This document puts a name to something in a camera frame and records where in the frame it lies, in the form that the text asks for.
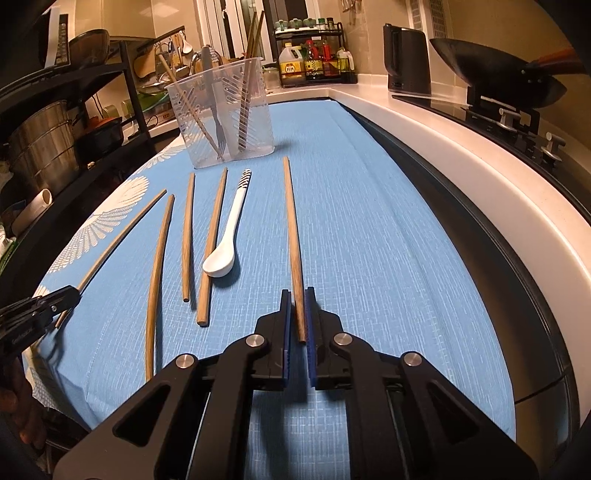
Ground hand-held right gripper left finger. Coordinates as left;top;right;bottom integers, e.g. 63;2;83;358
53;290;293;480

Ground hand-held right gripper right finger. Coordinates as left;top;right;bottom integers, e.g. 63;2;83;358
305;286;539;480

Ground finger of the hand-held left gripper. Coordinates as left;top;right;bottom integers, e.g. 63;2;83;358
39;285;82;324

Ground white spoon with striped handle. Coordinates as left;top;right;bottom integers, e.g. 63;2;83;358
202;168;254;278

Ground clear plastic utensil holder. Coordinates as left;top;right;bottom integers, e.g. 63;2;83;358
165;58;276;169

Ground fork with grey handle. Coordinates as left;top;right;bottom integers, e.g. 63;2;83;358
201;45;228;155

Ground person's left hand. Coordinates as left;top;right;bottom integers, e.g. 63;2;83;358
0;357;49;455

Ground white roll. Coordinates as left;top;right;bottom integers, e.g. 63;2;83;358
11;189;54;234

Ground blue patterned tablecloth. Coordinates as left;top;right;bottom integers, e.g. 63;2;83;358
28;99;518;480

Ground steel stockpot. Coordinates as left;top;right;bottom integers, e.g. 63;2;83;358
6;100;77;195

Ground black pot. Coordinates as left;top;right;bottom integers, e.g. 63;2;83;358
75;116;125;156

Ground black shelf rack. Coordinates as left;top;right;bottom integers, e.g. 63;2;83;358
0;41;157;301

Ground green plastic basin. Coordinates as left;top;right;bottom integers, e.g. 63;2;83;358
137;90;170;110

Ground dark glass bowl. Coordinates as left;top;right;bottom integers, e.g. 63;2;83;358
69;29;112;70

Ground microwave oven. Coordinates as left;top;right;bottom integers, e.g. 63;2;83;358
0;8;73;71

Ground yellow-label oil jug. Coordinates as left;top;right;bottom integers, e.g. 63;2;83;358
279;43;307;88

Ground black gas stove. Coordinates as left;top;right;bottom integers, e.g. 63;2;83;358
392;69;591;217

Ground dark sauce bottle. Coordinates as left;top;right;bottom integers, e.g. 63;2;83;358
305;41;323;82

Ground red sauce bottle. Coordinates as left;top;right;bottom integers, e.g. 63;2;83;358
321;39;338;78

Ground black electric kettle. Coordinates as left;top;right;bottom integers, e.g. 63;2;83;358
382;23;433;97

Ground black spice rack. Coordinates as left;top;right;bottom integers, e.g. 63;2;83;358
273;19;358;86

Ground row of spice jars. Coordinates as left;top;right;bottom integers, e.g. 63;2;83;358
276;17;334;30

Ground white-framed window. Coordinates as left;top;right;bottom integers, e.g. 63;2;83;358
196;0;320;60

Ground set of hanging kitchen tools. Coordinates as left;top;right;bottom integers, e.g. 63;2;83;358
341;0;366;25

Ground black wok with wooden handle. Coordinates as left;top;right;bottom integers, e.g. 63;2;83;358
429;38;591;101

